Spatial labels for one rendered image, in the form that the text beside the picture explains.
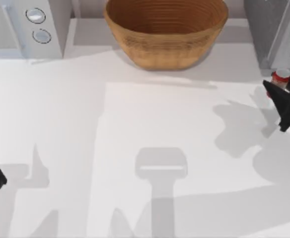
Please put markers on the grey cabinet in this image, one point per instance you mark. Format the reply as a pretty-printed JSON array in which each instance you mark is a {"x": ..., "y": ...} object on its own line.
[{"x": 258, "y": 37}]

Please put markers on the small microwave knob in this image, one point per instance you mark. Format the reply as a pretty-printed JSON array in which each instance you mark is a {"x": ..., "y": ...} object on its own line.
[{"x": 41, "y": 35}]

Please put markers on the woven wooden basket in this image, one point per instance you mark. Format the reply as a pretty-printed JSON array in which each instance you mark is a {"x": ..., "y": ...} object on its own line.
[{"x": 160, "y": 49}]

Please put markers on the large microwave knob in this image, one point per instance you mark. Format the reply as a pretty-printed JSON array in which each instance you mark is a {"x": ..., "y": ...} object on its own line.
[{"x": 35, "y": 15}]

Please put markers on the pale microwave oven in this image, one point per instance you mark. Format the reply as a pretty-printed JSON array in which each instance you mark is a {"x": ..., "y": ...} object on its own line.
[{"x": 56, "y": 29}]

